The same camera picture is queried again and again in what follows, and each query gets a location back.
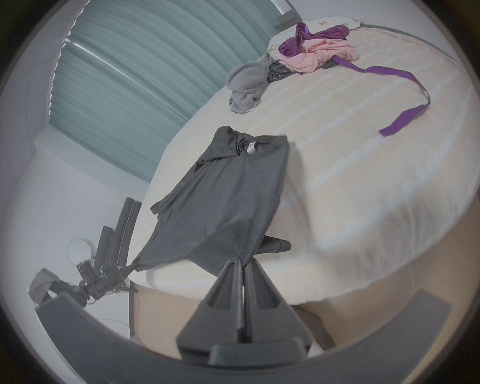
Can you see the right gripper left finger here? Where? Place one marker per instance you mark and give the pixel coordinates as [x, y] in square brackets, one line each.
[217, 311]

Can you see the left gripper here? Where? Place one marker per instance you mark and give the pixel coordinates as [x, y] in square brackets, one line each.
[119, 276]

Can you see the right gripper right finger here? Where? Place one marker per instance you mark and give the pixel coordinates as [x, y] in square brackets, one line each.
[270, 311]

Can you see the black T-shirt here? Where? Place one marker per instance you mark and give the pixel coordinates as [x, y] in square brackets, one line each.
[217, 202]

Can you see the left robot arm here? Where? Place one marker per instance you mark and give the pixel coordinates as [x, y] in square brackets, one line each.
[93, 285]

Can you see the bed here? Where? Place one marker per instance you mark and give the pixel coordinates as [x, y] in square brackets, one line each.
[356, 180]

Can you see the blue-green curtain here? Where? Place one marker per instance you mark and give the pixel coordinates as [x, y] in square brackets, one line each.
[112, 120]
[168, 45]

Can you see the grey garment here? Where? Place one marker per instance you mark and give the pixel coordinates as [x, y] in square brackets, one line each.
[245, 82]

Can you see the black shiny garment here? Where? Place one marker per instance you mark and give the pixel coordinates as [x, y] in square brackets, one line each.
[279, 71]

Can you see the pink garment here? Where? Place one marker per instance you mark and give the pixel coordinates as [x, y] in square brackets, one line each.
[307, 56]

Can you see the purple garment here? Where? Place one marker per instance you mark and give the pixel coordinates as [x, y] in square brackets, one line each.
[393, 71]

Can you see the white printed pillow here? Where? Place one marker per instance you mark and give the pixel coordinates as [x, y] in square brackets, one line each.
[277, 39]

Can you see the grey bedside table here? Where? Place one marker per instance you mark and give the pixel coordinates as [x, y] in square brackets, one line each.
[288, 18]

